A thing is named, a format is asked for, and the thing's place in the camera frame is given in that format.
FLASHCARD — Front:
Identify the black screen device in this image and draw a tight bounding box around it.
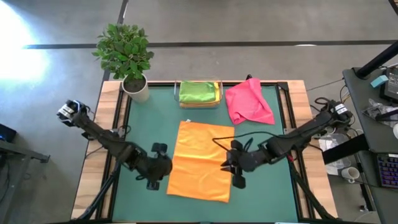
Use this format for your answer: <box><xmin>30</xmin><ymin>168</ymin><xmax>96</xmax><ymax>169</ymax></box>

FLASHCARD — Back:
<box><xmin>379</xmin><ymin>65</ymin><xmax>398</xmax><ymax>104</ymax></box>

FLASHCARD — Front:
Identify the white mug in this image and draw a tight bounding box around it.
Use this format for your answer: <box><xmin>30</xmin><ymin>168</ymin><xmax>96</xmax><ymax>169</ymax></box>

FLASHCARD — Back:
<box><xmin>341</xmin><ymin>166</ymin><xmax>361</xmax><ymax>184</ymax></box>

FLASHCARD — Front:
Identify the black right camera cable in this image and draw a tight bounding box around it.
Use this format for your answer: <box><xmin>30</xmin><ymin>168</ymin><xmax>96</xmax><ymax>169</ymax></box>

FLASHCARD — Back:
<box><xmin>212</xmin><ymin>130</ymin><xmax>280</xmax><ymax>153</ymax></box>

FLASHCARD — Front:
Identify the potted green leafy plant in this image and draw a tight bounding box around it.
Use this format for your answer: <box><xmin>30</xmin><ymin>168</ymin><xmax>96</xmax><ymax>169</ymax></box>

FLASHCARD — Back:
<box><xmin>91</xmin><ymin>23</ymin><xmax>155</xmax><ymax>103</ymax></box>

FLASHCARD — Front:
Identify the pink microfiber towel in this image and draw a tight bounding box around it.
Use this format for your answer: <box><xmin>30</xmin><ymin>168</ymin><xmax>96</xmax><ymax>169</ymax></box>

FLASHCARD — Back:
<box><xmin>224</xmin><ymin>77</ymin><xmax>276</xmax><ymax>126</ymax></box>

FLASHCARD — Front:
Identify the clear plastic bag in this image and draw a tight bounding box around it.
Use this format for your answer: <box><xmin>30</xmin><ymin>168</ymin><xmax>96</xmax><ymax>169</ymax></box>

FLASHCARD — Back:
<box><xmin>318</xmin><ymin>135</ymin><xmax>351</xmax><ymax>176</ymax></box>

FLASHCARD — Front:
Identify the dark grey metal stand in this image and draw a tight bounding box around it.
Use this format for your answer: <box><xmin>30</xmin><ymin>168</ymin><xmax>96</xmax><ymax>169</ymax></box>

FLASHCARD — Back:
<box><xmin>0</xmin><ymin>139</ymin><xmax>51</xmax><ymax>224</ymax></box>

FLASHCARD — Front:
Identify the yellow microfiber towel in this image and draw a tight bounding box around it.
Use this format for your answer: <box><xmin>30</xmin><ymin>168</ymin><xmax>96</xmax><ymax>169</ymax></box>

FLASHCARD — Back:
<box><xmin>213</xmin><ymin>82</ymin><xmax>221</xmax><ymax>105</ymax></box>

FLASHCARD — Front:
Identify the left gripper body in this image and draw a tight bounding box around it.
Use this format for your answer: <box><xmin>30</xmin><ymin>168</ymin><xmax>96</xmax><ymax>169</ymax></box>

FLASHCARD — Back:
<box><xmin>136</xmin><ymin>142</ymin><xmax>173</xmax><ymax>184</ymax></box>

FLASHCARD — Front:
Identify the black aluminium table frame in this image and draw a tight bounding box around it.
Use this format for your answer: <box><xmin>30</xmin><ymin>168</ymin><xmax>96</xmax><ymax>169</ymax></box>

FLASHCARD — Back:
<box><xmin>95</xmin><ymin>80</ymin><xmax>313</xmax><ymax>224</ymax></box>

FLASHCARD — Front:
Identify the small light blue box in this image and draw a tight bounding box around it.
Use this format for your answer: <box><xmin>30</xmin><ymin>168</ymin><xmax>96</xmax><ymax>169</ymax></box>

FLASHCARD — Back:
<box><xmin>370</xmin><ymin>75</ymin><xmax>389</xmax><ymax>89</ymax></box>

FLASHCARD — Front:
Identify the black device with blue light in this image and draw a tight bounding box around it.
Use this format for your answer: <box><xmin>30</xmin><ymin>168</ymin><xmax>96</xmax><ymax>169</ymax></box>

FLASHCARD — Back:
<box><xmin>0</xmin><ymin>123</ymin><xmax>18</xmax><ymax>144</ymax></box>

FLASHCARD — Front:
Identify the crumpled clear plastic wrap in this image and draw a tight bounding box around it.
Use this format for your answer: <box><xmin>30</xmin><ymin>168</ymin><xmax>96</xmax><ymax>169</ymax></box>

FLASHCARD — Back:
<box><xmin>361</xmin><ymin>98</ymin><xmax>398</xmax><ymax>128</ymax></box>

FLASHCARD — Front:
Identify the orange microfiber towel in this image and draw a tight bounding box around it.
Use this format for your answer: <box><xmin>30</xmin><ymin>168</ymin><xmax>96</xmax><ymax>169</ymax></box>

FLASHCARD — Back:
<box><xmin>180</xmin><ymin>102</ymin><xmax>220</xmax><ymax>109</ymax></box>
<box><xmin>166</xmin><ymin>120</ymin><xmax>236</xmax><ymax>203</ymax></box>

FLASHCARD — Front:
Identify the black diagonal pole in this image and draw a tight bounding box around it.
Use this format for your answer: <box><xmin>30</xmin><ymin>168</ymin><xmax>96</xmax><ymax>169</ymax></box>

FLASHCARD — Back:
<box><xmin>355</xmin><ymin>40</ymin><xmax>398</xmax><ymax>79</ymax></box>

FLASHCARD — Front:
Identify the black elongated tool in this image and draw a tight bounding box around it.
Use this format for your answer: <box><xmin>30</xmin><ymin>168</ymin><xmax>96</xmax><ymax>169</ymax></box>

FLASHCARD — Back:
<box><xmin>374</xmin><ymin>108</ymin><xmax>398</xmax><ymax>123</ymax></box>

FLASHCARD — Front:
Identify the dark grey side desk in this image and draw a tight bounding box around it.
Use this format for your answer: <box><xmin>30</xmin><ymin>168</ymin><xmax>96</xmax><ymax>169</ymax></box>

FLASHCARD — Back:
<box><xmin>341</xmin><ymin>63</ymin><xmax>398</xmax><ymax>224</ymax></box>

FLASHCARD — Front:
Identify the black flat bar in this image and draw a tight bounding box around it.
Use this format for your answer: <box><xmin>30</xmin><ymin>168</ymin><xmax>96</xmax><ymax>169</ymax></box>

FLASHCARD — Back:
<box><xmin>322</xmin><ymin>133</ymin><xmax>370</xmax><ymax>166</ymax></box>

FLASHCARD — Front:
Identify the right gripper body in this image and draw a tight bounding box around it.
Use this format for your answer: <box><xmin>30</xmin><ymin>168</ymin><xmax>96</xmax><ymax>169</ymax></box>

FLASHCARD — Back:
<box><xmin>229</xmin><ymin>140</ymin><xmax>271</xmax><ymax>177</ymax></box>

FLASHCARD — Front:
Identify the teal table mat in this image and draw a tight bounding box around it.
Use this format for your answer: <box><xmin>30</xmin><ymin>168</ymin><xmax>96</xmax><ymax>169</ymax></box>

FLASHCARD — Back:
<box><xmin>111</xmin><ymin>84</ymin><xmax>304</xmax><ymax>223</ymax></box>

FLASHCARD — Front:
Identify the black diagonal frame strut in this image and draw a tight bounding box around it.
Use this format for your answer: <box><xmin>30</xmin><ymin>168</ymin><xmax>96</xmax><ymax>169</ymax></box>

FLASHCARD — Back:
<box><xmin>76</xmin><ymin>172</ymin><xmax>118</xmax><ymax>221</ymax></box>
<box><xmin>292</xmin><ymin>172</ymin><xmax>338</xmax><ymax>222</ymax></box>

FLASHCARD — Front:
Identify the green microfiber towel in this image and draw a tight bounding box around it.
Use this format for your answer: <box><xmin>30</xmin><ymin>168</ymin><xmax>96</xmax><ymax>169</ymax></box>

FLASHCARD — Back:
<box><xmin>179</xmin><ymin>80</ymin><xmax>217</xmax><ymax>105</ymax></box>

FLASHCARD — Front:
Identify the backlit black keyboard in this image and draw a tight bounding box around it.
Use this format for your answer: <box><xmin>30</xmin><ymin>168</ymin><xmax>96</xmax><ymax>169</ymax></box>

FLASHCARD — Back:
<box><xmin>376</xmin><ymin>152</ymin><xmax>398</xmax><ymax>189</ymax></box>

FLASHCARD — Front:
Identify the clear plastic bin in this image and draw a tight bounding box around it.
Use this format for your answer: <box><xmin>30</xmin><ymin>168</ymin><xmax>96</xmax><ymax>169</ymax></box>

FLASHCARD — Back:
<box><xmin>174</xmin><ymin>79</ymin><xmax>223</xmax><ymax>110</ymax></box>

